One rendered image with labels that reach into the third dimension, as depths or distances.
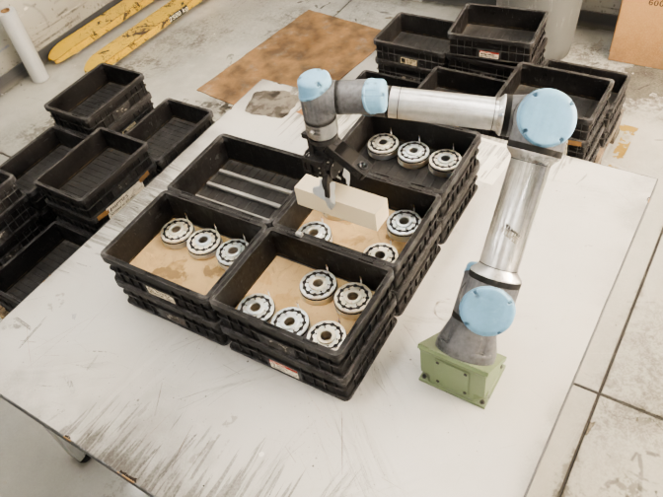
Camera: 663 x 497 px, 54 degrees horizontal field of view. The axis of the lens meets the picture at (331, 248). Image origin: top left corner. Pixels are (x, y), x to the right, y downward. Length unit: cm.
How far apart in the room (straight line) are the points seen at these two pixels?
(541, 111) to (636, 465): 146
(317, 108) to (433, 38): 223
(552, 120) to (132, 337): 132
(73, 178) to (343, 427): 182
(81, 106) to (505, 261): 254
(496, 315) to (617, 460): 117
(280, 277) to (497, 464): 75
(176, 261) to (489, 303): 98
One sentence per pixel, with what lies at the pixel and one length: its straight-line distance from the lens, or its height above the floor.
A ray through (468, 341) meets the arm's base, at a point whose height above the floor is 89.
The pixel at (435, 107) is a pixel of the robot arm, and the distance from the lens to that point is 155.
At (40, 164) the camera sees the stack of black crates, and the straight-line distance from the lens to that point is 345.
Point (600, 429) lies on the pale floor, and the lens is 256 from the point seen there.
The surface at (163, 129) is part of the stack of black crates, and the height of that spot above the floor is 38.
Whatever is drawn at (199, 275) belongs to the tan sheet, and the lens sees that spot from 194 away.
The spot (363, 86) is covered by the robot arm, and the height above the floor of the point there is 142.
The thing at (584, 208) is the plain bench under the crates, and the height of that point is 70.
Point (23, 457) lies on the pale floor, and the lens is 289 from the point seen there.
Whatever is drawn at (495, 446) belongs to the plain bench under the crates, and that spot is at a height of 70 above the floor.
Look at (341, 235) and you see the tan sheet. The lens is 193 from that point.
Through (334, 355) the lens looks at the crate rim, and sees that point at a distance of 155.
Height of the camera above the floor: 222
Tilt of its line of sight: 47 degrees down
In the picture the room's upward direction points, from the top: 11 degrees counter-clockwise
